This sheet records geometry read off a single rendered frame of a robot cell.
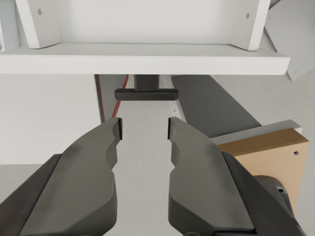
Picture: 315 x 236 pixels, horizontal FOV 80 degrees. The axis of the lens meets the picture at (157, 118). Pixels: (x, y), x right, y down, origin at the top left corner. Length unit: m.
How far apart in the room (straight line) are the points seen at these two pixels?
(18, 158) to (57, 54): 0.38
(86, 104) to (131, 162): 1.12
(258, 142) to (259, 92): 0.93
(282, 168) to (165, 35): 0.38
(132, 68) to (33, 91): 0.28
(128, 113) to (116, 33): 1.00
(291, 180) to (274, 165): 0.07
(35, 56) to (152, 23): 0.15
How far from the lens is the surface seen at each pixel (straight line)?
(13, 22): 0.41
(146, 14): 0.28
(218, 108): 0.71
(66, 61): 0.20
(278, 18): 1.27
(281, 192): 0.53
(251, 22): 0.25
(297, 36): 1.35
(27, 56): 0.22
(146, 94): 0.22
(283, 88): 1.45
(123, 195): 1.76
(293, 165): 0.52
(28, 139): 0.50
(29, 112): 0.46
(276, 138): 0.48
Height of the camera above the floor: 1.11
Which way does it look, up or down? 62 degrees down
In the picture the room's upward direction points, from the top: 175 degrees clockwise
